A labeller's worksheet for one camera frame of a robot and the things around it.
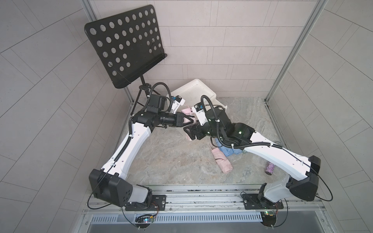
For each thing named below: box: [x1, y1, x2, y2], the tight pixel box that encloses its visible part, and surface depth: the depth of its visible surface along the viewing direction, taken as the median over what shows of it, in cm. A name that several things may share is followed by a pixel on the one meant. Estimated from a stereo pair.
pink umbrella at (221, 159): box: [209, 142, 234, 174], surface depth 84 cm
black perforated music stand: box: [84, 4, 168, 117], surface depth 65 cm
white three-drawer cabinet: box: [165, 78, 228, 111], surface depth 92 cm
